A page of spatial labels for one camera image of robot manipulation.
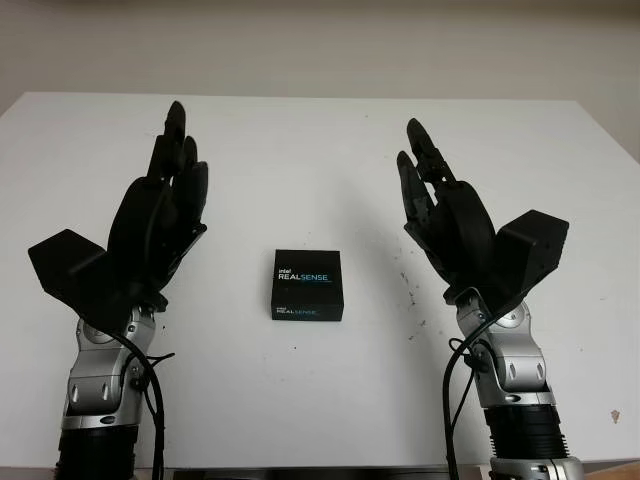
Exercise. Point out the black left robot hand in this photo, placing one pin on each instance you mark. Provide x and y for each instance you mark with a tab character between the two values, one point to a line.
145	225

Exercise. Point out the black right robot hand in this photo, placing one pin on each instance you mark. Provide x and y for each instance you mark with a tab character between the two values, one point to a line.
460	230

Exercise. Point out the black RealSense box lid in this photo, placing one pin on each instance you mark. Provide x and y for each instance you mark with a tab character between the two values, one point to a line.
306	282

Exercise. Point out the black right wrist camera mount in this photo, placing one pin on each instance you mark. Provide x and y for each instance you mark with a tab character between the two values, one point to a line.
530	250

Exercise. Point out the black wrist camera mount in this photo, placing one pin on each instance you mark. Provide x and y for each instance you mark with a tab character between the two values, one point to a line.
530	250
70	265

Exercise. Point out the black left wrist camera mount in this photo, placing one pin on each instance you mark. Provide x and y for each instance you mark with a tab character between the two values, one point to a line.
70	265

